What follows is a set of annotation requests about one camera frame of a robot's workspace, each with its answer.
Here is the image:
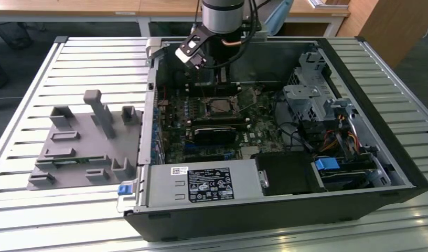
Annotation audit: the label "metal socket cover frame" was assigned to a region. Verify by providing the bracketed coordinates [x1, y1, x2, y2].
[236, 86, 264, 112]

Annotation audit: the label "silver CPU green edge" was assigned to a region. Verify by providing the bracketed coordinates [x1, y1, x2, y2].
[210, 99, 234, 113]

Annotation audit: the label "black RAM slot white clips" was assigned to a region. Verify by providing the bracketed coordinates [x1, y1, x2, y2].
[192, 89, 240, 94]
[192, 81, 240, 88]

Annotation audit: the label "CPU socket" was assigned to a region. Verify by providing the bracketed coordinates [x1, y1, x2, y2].
[202, 96, 241, 119]

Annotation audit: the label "pale blue teach pendant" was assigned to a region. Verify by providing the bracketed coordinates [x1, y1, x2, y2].
[264, 0, 294, 37]

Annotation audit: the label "grey case latch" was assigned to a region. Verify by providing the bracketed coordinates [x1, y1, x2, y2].
[145, 38, 165, 60]

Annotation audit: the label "silver metal drive cage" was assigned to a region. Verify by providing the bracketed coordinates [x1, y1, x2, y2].
[280, 51, 344, 124]

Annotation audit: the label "green motherboard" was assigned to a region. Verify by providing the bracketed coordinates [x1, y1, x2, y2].
[153, 78, 288, 165]

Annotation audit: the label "black graphics card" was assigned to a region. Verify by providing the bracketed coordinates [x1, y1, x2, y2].
[192, 127, 237, 146]

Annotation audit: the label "white paper stack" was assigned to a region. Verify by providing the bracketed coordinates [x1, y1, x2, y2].
[306, 0, 350, 10]

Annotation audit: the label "silver chipset heatsink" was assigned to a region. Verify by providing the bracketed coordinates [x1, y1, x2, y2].
[240, 146, 262, 160]

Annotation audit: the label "wooden cabinet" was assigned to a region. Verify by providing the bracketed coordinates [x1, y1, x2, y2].
[336, 0, 428, 69]

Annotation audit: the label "blue disk carrier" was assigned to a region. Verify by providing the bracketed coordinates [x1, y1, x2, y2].
[313, 156, 340, 173]

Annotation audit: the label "grey parts rack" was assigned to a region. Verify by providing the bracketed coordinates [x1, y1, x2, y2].
[26, 89, 145, 191]

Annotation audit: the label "grey power supply unit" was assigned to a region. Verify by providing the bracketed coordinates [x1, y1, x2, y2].
[144, 159, 266, 211]

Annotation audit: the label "green RAM stick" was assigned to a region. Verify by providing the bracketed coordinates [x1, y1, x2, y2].
[51, 156, 106, 164]

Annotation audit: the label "black waste bin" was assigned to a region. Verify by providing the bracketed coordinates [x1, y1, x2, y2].
[0, 22, 34, 50]

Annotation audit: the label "black PC case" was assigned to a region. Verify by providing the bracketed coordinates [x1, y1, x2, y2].
[122, 36, 428, 244]

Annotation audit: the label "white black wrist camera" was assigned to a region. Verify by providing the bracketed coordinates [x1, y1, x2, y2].
[174, 25, 216, 70]

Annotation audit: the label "wooden desk white frame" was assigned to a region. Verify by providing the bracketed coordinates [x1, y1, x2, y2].
[138, 0, 350, 37]
[0, 0, 141, 24]

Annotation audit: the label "coloured power wire bundle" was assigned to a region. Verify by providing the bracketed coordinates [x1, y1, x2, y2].
[318, 112, 361, 153]

